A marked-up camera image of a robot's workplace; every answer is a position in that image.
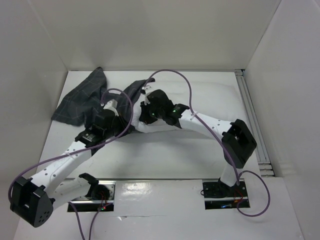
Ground dark grey checked pillowcase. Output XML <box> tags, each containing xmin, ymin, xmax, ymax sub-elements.
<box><xmin>51</xmin><ymin>67</ymin><xmax>146</xmax><ymax>148</ymax></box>

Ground white pillow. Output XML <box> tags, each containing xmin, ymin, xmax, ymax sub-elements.
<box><xmin>131</xmin><ymin>79</ymin><xmax>248</xmax><ymax>133</ymax></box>

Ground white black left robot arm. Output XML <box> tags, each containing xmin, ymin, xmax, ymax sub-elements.
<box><xmin>9</xmin><ymin>110</ymin><xmax>128</xmax><ymax>228</ymax></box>

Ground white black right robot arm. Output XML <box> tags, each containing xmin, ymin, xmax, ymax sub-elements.
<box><xmin>136</xmin><ymin>87</ymin><xmax>257</xmax><ymax>196</ymax></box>

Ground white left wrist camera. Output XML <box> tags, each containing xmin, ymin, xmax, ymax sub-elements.
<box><xmin>101</xmin><ymin>99</ymin><xmax>119</xmax><ymax>116</ymax></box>

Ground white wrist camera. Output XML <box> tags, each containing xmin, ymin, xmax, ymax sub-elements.
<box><xmin>140</xmin><ymin>77</ymin><xmax>156</xmax><ymax>96</ymax></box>
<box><xmin>101</xmin><ymin>99</ymin><xmax>119</xmax><ymax>116</ymax></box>

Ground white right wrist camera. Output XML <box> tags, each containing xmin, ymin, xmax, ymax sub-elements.
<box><xmin>140</xmin><ymin>77</ymin><xmax>156</xmax><ymax>96</ymax></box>

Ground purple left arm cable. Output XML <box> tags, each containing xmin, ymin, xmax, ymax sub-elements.
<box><xmin>8</xmin><ymin>88</ymin><xmax>135</xmax><ymax>240</ymax></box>

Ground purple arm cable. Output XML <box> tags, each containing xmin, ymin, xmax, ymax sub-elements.
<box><xmin>143</xmin><ymin>69</ymin><xmax>272</xmax><ymax>216</ymax></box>
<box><xmin>8</xmin><ymin>88</ymin><xmax>135</xmax><ymax>240</ymax></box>

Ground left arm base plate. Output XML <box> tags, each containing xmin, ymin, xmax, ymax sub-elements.
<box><xmin>71</xmin><ymin>179</ymin><xmax>116</xmax><ymax>213</ymax></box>

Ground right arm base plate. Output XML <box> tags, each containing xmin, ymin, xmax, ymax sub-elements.
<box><xmin>200</xmin><ymin>180</ymin><xmax>250</xmax><ymax>210</ymax></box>

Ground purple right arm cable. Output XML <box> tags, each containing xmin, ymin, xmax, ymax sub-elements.
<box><xmin>143</xmin><ymin>69</ymin><xmax>272</xmax><ymax>216</ymax></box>

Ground aluminium frame rail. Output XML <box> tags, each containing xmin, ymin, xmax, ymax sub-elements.
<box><xmin>235</xmin><ymin>69</ymin><xmax>276</xmax><ymax>178</ymax></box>

